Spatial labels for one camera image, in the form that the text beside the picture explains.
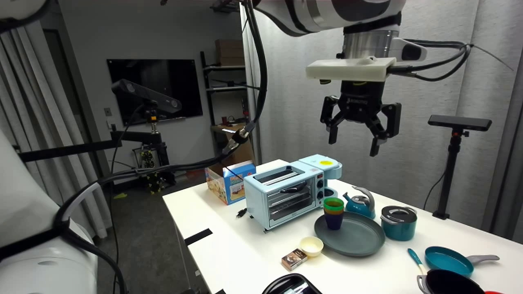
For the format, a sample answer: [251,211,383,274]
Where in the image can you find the grey round plate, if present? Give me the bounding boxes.
[313,211,388,260]

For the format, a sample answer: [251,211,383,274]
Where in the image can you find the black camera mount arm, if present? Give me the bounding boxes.
[17,108,179,193]

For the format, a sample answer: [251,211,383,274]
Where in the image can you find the black stereo camera bar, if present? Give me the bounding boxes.
[427,113,494,132]

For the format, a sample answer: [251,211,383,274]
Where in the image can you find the black oval tray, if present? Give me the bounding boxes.
[261,271,324,294]

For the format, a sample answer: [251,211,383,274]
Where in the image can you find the green plastic cup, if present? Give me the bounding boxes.
[323,196,347,219]

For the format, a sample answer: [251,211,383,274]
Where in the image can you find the teal pot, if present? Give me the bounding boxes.
[380,214,419,243]

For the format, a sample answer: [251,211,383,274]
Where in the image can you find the teal handled cream spatula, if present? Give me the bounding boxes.
[408,247,431,278]

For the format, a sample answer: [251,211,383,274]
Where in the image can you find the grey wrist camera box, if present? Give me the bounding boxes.
[401,37,431,62]

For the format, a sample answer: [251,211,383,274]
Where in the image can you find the black pot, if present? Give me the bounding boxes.
[416,268,488,294]

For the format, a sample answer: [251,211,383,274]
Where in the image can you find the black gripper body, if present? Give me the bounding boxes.
[337,80,390,124]

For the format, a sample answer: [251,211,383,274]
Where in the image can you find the teal frying pan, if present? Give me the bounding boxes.
[424,245,503,279]

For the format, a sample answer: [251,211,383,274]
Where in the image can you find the black tripod stand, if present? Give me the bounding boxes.
[432,127,472,220]

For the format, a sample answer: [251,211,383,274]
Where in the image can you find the metal shelf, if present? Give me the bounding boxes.
[200,49,251,160]

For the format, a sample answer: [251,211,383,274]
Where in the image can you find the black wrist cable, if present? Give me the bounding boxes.
[390,37,475,83]

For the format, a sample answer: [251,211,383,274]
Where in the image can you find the grey pot lid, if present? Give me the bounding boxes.
[380,204,419,225]

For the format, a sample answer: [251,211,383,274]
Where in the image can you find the blue cardboard box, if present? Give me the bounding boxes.
[205,160,259,206]

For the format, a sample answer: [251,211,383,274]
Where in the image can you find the light blue toaster oven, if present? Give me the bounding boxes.
[243,153,344,232]

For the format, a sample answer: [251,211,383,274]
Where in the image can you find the black wall monitor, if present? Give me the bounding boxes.
[105,57,205,124]

